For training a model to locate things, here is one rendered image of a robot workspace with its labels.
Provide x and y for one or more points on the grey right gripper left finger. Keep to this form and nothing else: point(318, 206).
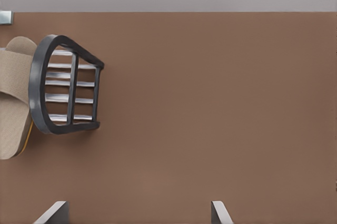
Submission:
point(55, 214)

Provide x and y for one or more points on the beige slipper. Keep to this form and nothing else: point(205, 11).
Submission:
point(13, 97)

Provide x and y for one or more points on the dark grey shoe rack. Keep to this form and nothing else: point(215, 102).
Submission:
point(39, 84)

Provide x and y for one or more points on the silver frame post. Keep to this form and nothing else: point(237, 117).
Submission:
point(5, 17)

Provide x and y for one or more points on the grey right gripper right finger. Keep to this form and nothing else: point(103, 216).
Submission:
point(219, 214)

